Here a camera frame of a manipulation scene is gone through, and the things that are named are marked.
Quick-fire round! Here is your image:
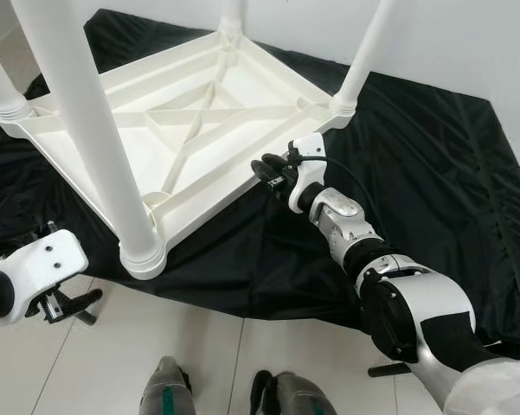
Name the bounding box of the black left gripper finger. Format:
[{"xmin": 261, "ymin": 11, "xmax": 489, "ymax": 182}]
[{"xmin": 61, "ymin": 289, "xmax": 105, "ymax": 314}]

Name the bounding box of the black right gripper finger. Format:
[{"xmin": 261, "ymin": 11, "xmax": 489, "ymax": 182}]
[{"xmin": 251, "ymin": 153, "xmax": 288, "ymax": 181}]

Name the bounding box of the white plastic children table top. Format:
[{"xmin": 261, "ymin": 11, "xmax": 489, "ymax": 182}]
[{"xmin": 0, "ymin": 30, "xmax": 360, "ymax": 279}]

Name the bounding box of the black metal table leg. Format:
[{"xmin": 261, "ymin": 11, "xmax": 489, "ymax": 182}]
[
  {"xmin": 368, "ymin": 361, "xmax": 412, "ymax": 378},
  {"xmin": 74, "ymin": 308, "xmax": 101, "ymax": 328}
]

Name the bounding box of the grey left robot leg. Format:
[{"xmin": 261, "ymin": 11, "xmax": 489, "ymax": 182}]
[{"xmin": 138, "ymin": 356, "xmax": 196, "ymax": 415}]

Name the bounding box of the black cloth table cover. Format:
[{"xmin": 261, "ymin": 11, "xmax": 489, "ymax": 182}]
[{"xmin": 0, "ymin": 9, "xmax": 520, "ymax": 355}]

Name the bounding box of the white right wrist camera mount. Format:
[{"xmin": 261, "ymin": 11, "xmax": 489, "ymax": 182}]
[{"xmin": 287, "ymin": 134, "xmax": 330, "ymax": 213}]

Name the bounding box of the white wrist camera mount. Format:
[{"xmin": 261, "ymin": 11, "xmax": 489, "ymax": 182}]
[
  {"xmin": 287, "ymin": 134, "xmax": 330, "ymax": 213},
  {"xmin": 0, "ymin": 229, "xmax": 89, "ymax": 325}
]

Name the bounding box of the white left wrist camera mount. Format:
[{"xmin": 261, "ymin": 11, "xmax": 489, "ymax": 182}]
[{"xmin": 0, "ymin": 229, "xmax": 89, "ymax": 325}]

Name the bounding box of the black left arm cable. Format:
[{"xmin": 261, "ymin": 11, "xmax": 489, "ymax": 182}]
[{"xmin": 39, "ymin": 219, "xmax": 63, "ymax": 239}]

